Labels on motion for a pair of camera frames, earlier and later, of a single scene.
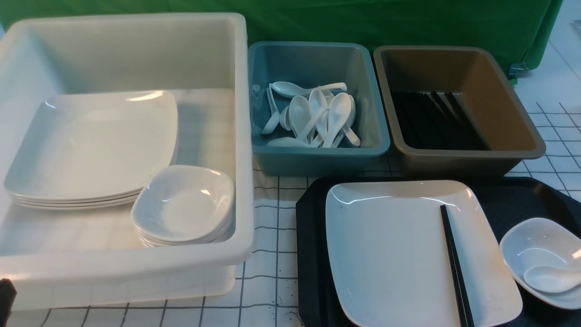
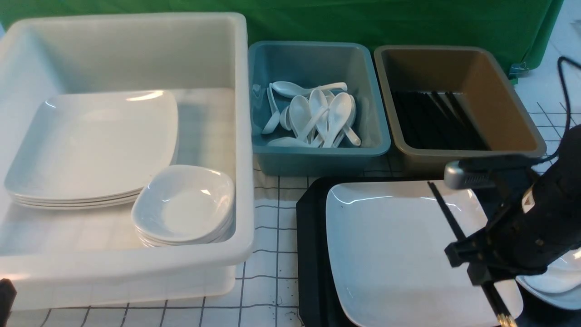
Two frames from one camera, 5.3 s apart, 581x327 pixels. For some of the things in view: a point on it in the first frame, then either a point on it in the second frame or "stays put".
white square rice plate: [390, 258] stays put
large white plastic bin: [61, 258] stays put
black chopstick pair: [465, 310] -> [504, 317]
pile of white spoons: [316, 116] stays put
